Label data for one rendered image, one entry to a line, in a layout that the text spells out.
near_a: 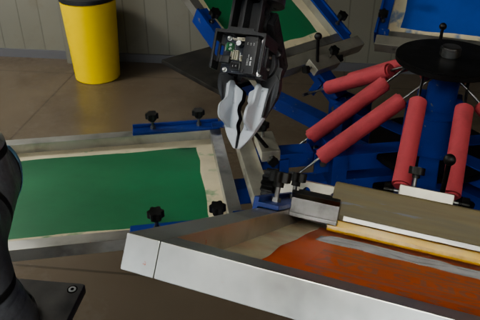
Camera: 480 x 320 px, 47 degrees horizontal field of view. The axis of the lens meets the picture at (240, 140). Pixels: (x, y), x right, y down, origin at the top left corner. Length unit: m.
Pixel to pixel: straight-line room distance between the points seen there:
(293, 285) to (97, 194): 1.24
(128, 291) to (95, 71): 2.50
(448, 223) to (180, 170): 0.94
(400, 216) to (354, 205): 0.09
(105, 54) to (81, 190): 3.10
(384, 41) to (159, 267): 1.90
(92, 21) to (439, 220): 3.86
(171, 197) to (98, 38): 3.16
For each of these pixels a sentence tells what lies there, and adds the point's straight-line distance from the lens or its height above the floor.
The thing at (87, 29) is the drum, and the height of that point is 0.49.
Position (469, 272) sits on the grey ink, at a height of 1.27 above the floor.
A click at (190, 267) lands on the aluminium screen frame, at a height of 1.54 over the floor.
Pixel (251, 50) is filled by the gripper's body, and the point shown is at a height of 1.67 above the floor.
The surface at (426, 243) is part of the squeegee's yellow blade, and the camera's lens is 1.11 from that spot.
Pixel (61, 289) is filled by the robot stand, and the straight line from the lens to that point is 0.97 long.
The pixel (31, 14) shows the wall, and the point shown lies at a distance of 5.49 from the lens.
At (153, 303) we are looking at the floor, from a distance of 2.67.
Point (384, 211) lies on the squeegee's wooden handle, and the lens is 1.10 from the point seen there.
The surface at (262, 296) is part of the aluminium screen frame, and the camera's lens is 0.52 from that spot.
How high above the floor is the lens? 1.91
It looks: 30 degrees down
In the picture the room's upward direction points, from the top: straight up
